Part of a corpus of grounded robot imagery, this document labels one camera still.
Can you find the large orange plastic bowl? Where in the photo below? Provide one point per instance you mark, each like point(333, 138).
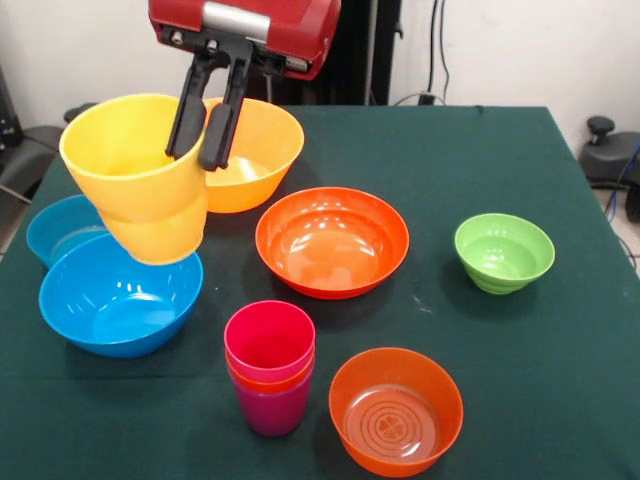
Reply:
point(265, 145)

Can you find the magenta-red plastic cup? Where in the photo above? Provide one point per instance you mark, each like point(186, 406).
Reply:
point(270, 330)

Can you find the yellow plastic cup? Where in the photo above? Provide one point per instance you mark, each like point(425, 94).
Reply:
point(145, 200)

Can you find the small orange-red ringed bowl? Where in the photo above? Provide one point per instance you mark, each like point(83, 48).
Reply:
point(395, 380)

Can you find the black rounded floor base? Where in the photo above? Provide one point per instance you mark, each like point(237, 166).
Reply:
point(607, 155)
point(30, 150)

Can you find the wide orange-red shallow bowl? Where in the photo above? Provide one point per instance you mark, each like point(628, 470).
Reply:
point(332, 245)

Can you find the small blue plastic bowl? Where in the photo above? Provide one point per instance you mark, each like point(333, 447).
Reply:
point(55, 225)

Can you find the green plastic bowl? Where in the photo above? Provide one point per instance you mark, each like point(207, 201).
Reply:
point(505, 250)

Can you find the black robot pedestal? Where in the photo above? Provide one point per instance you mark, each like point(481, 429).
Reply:
point(360, 50)

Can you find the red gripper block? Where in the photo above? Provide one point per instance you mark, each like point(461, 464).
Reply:
point(300, 25)

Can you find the purple plastic cup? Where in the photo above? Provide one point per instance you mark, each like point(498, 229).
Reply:
point(272, 412)

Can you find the orange-red plastic cup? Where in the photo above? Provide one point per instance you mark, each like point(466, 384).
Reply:
point(270, 386)

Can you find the dark green table cloth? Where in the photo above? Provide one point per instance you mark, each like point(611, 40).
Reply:
point(550, 375)

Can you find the large blue plastic bowl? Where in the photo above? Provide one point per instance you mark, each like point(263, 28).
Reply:
point(120, 310)

